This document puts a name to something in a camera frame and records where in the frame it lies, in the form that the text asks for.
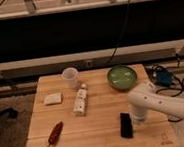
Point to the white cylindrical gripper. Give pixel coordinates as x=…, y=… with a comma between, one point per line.
x=138, y=114

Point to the black eraser block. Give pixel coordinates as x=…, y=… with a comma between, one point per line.
x=126, y=126

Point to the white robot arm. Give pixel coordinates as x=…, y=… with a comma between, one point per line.
x=144, y=97

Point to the green bowl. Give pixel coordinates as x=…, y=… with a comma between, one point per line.
x=122, y=77

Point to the blue adapter box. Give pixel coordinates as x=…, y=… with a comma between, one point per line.
x=163, y=78

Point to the white tube bottle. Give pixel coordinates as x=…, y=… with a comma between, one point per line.
x=80, y=102

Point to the white plastic cup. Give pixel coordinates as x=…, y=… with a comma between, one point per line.
x=70, y=75

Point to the white sponge block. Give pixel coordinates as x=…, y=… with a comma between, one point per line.
x=53, y=99

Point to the red chili pepper toy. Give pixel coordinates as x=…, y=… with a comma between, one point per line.
x=54, y=135

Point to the metal window rail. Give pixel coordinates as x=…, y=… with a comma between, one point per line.
x=92, y=60

